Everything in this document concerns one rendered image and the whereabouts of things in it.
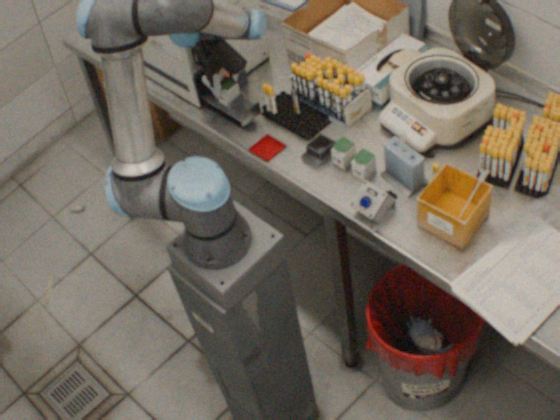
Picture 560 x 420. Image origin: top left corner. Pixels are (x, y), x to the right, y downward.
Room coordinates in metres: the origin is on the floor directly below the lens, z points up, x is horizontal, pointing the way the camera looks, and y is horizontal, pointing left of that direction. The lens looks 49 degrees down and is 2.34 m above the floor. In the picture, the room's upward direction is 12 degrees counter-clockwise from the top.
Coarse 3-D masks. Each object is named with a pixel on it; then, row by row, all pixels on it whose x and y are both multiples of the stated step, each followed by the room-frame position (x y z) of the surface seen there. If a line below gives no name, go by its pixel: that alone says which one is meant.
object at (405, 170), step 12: (384, 144) 1.31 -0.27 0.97; (396, 144) 1.30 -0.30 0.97; (384, 156) 1.31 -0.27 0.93; (396, 156) 1.27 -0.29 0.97; (408, 156) 1.26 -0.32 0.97; (420, 156) 1.25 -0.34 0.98; (396, 168) 1.27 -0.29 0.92; (408, 168) 1.23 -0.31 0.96; (420, 168) 1.24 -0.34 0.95; (396, 180) 1.27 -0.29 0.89; (408, 180) 1.24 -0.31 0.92; (420, 180) 1.23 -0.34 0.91; (408, 192) 1.22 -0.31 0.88
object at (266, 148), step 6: (264, 138) 1.51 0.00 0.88; (270, 138) 1.50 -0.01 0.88; (258, 144) 1.49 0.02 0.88; (264, 144) 1.49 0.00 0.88; (270, 144) 1.48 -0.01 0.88; (276, 144) 1.48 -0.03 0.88; (282, 144) 1.47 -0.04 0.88; (252, 150) 1.47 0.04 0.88; (258, 150) 1.47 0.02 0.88; (264, 150) 1.46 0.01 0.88; (270, 150) 1.46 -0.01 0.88; (276, 150) 1.45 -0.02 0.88; (258, 156) 1.45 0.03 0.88; (264, 156) 1.44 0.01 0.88; (270, 156) 1.43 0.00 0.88
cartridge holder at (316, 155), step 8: (320, 136) 1.45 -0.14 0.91; (312, 144) 1.43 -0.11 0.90; (320, 144) 1.43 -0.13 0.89; (328, 144) 1.43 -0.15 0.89; (312, 152) 1.40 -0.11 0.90; (320, 152) 1.39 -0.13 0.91; (328, 152) 1.40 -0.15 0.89; (304, 160) 1.40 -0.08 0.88; (312, 160) 1.38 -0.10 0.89; (320, 160) 1.38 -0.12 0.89
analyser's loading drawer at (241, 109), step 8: (200, 88) 1.72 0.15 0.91; (208, 88) 1.71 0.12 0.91; (200, 96) 1.69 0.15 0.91; (208, 96) 1.68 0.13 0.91; (240, 96) 1.62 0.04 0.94; (216, 104) 1.64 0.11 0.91; (232, 104) 1.60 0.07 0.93; (240, 104) 1.62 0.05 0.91; (248, 104) 1.61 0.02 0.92; (256, 104) 1.58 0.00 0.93; (224, 112) 1.60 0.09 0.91; (232, 112) 1.59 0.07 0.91; (240, 112) 1.58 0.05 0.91; (248, 112) 1.56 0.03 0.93; (256, 112) 1.58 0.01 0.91; (240, 120) 1.55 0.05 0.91; (248, 120) 1.56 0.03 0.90
